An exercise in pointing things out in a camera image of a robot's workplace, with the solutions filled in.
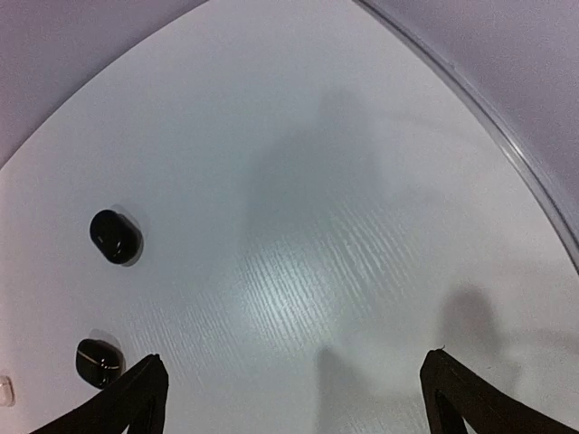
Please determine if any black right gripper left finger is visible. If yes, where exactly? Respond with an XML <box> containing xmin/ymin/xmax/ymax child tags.
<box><xmin>34</xmin><ymin>354</ymin><xmax>168</xmax><ymax>434</ymax></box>

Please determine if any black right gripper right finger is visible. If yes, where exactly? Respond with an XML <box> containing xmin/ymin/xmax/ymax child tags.
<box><xmin>420</xmin><ymin>349</ymin><xmax>573</xmax><ymax>433</ymax></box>

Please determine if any large black charging case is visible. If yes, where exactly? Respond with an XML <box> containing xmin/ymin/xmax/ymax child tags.
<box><xmin>89</xmin><ymin>209</ymin><xmax>141</xmax><ymax>265</ymax></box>

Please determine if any small black charging case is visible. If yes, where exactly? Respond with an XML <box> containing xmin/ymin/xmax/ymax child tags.
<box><xmin>75</xmin><ymin>338</ymin><xmax>124</xmax><ymax>390</ymax></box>

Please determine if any right table edge rail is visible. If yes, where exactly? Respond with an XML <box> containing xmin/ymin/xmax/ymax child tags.
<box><xmin>356</xmin><ymin>1</ymin><xmax>578</xmax><ymax>268</ymax></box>

